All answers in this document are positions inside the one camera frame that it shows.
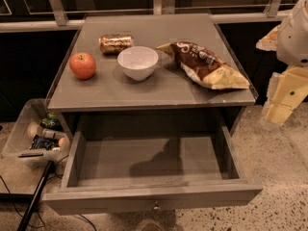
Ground grey top drawer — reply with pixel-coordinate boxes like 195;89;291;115
43;127;263;215

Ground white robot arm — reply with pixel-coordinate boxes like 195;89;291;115
256;0;308;125

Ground grey drawer cabinet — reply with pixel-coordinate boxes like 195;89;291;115
48;13;257;134

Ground brown yellow chip bag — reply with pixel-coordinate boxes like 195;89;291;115
157;41;249;90

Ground white bowl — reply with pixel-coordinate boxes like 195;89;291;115
117;46;159;81

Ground gold soda can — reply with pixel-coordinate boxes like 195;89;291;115
99;34;133;54

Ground red apple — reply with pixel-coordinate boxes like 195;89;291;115
69;52;96;80

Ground green snack bag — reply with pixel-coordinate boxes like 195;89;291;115
39;112;63;131

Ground metal railing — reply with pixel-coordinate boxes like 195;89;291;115
0;0;298;33

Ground white bottle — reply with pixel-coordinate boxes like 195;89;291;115
27;122;64;141

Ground blue snack packet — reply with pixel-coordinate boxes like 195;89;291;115
30;135;59;150

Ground clear plastic bin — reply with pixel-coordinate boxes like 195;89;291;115
2;99;70;167

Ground black pole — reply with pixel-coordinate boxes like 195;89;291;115
17;161;55;231

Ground blue cable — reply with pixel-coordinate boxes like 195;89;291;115
74;214;98;231

